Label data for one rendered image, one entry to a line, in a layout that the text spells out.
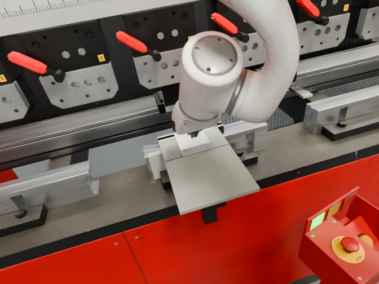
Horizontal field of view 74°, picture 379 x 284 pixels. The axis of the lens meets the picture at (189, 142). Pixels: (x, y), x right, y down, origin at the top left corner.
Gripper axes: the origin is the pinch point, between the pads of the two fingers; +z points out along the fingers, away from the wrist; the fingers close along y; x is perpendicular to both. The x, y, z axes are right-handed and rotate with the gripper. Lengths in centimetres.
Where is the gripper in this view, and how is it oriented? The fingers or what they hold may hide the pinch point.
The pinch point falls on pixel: (193, 129)
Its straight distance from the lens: 63.0
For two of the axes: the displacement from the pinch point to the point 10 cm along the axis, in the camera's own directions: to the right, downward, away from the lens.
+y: -9.6, 2.6, -1.4
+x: 2.8, 9.3, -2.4
